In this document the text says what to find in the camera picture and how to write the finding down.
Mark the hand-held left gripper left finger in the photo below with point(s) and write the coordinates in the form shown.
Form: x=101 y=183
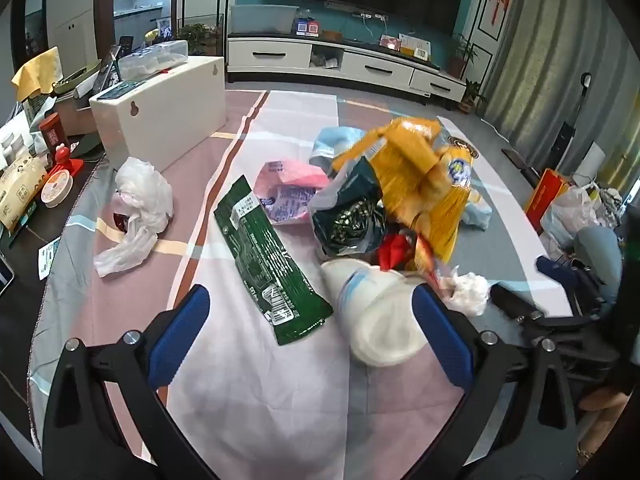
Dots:
x=180 y=335

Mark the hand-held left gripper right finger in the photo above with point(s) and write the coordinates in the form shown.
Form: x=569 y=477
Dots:
x=442 y=335

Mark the white paper cup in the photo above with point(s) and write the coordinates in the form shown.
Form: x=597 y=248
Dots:
x=380 y=325

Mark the pink plastic bag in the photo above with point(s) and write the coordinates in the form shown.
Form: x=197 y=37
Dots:
x=285 y=190

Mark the person's right forearm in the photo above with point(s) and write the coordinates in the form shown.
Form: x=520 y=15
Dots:
x=602 y=402

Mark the crumpled white tissue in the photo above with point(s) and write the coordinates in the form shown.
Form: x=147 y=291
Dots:
x=467 y=292

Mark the small red wrapper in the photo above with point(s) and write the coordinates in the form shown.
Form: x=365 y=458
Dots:
x=392 y=252

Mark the large white plastic bag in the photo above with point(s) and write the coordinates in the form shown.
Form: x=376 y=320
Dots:
x=567 y=215

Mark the printed striped blanket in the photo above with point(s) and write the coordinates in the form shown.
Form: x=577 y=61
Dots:
x=250 y=410

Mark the orange shopping bag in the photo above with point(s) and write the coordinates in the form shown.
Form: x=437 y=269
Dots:
x=545 y=195

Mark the green snack wrapper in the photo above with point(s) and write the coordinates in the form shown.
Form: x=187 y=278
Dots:
x=265 y=260

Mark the yellow noodle packet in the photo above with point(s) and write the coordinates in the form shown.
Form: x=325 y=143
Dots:
x=450 y=200

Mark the pile of clothes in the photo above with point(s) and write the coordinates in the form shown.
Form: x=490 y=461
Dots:
x=610 y=202

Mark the crumpled white plastic bag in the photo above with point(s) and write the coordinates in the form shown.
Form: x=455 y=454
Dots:
x=142 y=190

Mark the white paper label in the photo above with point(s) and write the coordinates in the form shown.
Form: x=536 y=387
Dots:
x=50 y=257

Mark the dark green foil bag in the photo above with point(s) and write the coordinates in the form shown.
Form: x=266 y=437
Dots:
x=350 y=210

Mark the white panel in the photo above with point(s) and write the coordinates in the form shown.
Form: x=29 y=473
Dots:
x=592 y=160

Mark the black upright vacuum cleaner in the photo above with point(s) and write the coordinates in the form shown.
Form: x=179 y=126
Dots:
x=565 y=135

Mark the smartphone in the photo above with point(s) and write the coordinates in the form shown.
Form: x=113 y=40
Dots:
x=5 y=275

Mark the orange snack bag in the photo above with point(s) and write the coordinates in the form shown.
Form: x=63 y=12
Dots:
x=395 y=155

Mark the red figurine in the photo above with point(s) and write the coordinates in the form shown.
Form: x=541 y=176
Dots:
x=65 y=162

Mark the small potted plant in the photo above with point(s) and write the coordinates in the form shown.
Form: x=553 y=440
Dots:
x=471 y=97

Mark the light blue face mask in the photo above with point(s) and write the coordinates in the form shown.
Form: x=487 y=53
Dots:
x=332 y=142

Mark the white wooden box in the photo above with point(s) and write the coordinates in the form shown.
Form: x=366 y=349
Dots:
x=165 y=110

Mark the red tin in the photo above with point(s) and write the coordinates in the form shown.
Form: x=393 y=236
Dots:
x=52 y=135

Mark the tall potted plant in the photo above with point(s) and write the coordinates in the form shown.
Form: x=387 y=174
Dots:
x=459 y=57

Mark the grey striped curtain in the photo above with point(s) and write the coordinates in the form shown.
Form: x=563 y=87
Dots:
x=550 y=35

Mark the clear plastic container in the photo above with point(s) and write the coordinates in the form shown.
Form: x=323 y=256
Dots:
x=150 y=60

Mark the green tray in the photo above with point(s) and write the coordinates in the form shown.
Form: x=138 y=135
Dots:
x=77 y=77

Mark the white orange desk calendar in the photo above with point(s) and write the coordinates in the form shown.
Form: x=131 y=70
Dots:
x=415 y=45

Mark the small pink box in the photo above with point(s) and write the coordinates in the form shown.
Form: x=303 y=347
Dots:
x=390 y=42

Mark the white television cabinet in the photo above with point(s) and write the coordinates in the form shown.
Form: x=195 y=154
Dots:
x=280 y=55

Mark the bushy potted plant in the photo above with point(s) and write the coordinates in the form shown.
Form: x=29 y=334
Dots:
x=197 y=37

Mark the yellow cloth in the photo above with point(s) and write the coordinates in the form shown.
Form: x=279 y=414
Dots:
x=37 y=72

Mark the translucent storage box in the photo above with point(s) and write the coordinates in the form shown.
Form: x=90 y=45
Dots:
x=260 y=19

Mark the small blue display box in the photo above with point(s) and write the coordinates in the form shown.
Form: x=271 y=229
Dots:
x=306 y=26

